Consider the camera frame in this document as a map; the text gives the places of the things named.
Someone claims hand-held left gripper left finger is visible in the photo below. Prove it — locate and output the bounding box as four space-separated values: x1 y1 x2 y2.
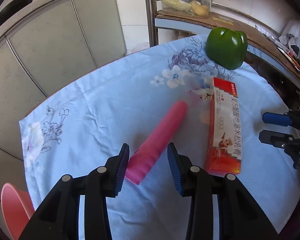
19 143 130 240

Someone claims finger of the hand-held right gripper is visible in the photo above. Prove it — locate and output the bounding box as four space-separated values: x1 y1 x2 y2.
262 109 300 133
258 129 300 156

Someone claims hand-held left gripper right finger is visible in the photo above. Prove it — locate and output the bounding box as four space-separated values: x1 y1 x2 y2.
167 142 280 240

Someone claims pink plastic tube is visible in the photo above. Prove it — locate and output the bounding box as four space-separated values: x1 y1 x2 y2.
125 101 188 186

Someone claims red white cardboard box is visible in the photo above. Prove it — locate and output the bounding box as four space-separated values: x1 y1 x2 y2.
204 77 243 175

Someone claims pink plastic bin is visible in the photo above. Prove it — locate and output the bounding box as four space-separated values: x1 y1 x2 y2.
1 182 36 240

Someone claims floral white tablecloth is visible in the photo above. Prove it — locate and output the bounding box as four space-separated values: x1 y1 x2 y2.
19 32 300 240

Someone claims white plastic bag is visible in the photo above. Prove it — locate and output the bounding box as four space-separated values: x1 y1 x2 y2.
279 19 300 61

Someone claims green bell pepper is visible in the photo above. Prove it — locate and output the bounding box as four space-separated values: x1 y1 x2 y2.
205 27 248 70

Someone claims potato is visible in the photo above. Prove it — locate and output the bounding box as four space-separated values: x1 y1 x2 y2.
190 0 209 17

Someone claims corn cob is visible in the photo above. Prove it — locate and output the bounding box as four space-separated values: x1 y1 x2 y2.
161 0 192 12

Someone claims metal pole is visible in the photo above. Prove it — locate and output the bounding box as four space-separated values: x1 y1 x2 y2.
143 0 159 48

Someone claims black wok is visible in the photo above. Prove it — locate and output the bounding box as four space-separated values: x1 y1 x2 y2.
0 0 37 27

